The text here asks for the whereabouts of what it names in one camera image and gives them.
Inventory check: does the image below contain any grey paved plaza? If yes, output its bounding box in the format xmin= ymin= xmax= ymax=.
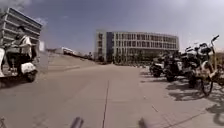
xmin=0 ymin=53 xmax=224 ymax=128

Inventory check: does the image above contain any large grey windowed building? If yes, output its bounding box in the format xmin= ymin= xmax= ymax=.
xmin=94 ymin=30 xmax=180 ymax=64

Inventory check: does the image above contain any low white building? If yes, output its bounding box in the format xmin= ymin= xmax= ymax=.
xmin=54 ymin=46 xmax=81 ymax=56

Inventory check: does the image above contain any row of parked scooters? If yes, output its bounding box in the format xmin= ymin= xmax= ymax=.
xmin=149 ymin=34 xmax=224 ymax=98

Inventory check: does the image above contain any robot's own part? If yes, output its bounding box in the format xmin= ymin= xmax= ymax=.
xmin=138 ymin=117 xmax=149 ymax=128
xmin=69 ymin=116 xmax=84 ymax=128

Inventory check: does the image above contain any white scooter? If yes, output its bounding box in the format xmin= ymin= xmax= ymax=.
xmin=0 ymin=46 xmax=38 ymax=83

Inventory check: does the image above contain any person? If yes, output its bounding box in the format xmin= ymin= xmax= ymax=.
xmin=3 ymin=25 xmax=34 ymax=73

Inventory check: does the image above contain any grey banded building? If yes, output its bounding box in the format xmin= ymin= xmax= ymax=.
xmin=0 ymin=7 xmax=44 ymax=51

